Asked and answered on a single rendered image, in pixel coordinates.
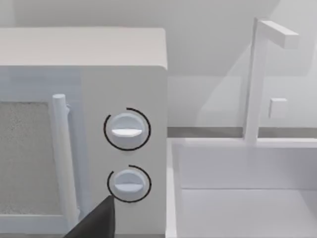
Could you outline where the large white microwave knob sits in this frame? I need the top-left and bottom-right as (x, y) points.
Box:
(108, 113), (145, 147)

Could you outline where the small white microwave knob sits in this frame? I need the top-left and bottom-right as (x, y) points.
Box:
(112, 170), (146, 197)

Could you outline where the tall white tap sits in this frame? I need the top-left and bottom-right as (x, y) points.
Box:
(243, 17), (300, 145)

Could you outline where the pale microwave oven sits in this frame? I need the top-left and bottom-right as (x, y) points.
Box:
(0, 27), (168, 238)

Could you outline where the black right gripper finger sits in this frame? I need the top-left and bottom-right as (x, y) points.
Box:
(64, 195), (116, 238)

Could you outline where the white microwave door handle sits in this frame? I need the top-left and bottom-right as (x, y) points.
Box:
(52, 93), (80, 228)

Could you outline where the white sink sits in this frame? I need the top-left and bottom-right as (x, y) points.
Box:
(165, 136), (317, 238)

